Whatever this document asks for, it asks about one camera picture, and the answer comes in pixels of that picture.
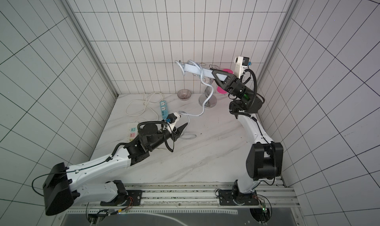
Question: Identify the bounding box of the light grey power strip cord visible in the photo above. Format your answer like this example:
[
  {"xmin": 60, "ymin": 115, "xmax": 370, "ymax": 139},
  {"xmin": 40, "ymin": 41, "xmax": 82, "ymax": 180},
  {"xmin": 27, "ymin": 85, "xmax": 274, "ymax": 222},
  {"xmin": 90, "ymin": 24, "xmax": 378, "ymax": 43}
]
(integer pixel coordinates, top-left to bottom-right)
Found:
[{"xmin": 174, "ymin": 59, "xmax": 216, "ymax": 140}]

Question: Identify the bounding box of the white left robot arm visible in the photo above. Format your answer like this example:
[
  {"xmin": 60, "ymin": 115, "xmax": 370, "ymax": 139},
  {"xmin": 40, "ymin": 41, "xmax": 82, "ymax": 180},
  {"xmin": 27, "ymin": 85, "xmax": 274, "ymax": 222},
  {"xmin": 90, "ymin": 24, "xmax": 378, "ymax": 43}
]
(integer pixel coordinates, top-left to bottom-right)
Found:
[{"xmin": 43, "ymin": 122, "xmax": 187, "ymax": 216}]

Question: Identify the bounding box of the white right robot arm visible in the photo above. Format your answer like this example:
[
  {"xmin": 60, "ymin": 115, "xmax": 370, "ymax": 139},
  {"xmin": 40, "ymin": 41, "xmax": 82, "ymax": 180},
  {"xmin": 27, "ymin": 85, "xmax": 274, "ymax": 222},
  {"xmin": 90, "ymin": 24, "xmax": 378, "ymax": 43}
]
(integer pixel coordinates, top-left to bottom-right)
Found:
[{"xmin": 212, "ymin": 69, "xmax": 284, "ymax": 206}]

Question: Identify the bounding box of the white multicolour power strip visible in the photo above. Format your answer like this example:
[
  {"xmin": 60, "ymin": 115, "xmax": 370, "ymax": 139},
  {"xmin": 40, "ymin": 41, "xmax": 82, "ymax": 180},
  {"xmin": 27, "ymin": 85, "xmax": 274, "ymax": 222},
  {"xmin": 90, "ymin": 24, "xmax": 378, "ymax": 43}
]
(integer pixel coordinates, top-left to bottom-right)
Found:
[{"xmin": 127, "ymin": 122, "xmax": 138, "ymax": 142}]

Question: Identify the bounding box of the teal power strip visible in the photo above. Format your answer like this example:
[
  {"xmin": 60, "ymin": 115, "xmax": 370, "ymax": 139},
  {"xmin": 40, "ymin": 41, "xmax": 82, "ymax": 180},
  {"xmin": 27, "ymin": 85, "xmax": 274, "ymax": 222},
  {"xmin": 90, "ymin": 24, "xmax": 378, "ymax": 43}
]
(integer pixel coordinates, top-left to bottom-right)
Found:
[{"xmin": 160, "ymin": 100, "xmax": 169, "ymax": 120}]

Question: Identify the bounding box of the pink plastic wine glass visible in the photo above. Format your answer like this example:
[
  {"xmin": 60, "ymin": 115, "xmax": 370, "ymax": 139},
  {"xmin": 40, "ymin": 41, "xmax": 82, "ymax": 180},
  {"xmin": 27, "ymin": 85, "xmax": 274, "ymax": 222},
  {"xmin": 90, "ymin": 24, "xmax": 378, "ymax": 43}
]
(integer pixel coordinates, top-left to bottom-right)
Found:
[{"xmin": 213, "ymin": 69, "xmax": 236, "ymax": 94}]

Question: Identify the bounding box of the chrome glass holder stand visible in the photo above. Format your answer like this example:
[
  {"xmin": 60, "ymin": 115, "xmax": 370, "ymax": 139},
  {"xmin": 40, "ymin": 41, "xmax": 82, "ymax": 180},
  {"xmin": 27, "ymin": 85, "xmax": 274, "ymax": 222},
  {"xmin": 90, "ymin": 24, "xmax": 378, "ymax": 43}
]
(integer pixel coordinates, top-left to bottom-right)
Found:
[{"xmin": 199, "ymin": 63, "xmax": 220, "ymax": 108}]

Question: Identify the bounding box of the striped small bowl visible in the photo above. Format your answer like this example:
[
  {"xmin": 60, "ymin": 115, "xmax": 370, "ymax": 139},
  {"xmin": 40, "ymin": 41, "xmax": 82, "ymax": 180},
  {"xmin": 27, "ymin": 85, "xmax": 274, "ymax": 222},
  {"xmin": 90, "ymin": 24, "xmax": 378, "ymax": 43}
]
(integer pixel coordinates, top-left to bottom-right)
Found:
[{"xmin": 177, "ymin": 89, "xmax": 192, "ymax": 101}]

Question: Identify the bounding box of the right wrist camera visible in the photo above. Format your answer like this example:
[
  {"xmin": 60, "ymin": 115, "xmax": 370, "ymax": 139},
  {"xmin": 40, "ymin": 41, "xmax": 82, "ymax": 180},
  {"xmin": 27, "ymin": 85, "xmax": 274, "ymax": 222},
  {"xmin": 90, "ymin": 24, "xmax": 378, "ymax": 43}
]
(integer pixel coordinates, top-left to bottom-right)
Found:
[{"xmin": 233, "ymin": 56, "xmax": 249, "ymax": 78}]

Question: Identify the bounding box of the aluminium mounting rail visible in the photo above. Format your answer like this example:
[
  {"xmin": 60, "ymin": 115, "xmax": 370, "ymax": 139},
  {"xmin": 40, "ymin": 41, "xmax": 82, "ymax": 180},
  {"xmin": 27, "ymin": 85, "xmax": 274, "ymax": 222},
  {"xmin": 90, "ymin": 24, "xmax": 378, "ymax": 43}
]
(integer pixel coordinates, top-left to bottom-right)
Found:
[{"xmin": 60, "ymin": 182, "xmax": 300, "ymax": 210}]

